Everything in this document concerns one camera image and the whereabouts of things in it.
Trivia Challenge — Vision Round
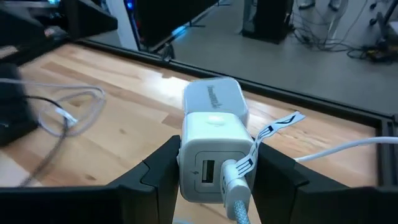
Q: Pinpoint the black floor cable tangle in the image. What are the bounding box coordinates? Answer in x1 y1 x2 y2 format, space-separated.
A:
292 0 398 65

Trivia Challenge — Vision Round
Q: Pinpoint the white cube USB charger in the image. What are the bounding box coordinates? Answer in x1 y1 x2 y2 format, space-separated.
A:
176 111 259 205

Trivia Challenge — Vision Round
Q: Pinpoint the black flat power strip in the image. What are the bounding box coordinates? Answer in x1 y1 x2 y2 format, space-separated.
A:
0 62 40 147

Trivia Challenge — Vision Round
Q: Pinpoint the thick white power cord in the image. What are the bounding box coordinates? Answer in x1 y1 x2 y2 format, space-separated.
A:
293 136 398 164

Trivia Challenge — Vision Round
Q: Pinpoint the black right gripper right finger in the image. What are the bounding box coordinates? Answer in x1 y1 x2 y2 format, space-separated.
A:
251 141 398 224

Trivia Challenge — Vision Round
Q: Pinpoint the black equipment case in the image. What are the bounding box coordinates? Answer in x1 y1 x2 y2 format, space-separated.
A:
241 0 295 44

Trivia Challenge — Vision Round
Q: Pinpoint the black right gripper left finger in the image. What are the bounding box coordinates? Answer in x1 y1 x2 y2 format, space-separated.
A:
0 135 182 224

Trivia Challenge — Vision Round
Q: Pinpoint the black curtain partition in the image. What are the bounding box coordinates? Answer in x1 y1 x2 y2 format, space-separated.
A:
136 0 220 53
63 0 119 40

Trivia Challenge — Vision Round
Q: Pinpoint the long black USB cable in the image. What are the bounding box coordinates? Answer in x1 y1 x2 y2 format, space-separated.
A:
20 95 73 187

